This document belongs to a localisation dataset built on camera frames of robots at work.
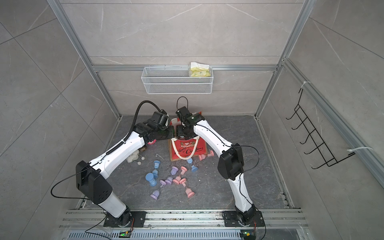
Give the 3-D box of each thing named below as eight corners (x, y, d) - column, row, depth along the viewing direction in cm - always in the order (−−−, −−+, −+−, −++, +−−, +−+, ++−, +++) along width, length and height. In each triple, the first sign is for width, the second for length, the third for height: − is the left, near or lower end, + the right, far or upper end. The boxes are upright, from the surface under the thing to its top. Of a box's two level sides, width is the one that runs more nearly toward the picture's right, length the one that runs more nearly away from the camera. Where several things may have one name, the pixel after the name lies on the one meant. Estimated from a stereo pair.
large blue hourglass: (148, 186, 86) (144, 180, 78) (150, 179, 89) (146, 172, 81) (156, 186, 86) (152, 180, 78) (157, 179, 89) (154, 172, 81)
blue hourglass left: (151, 178, 89) (150, 176, 87) (154, 162, 95) (153, 160, 93) (157, 178, 89) (156, 176, 87) (160, 162, 95) (159, 160, 93)
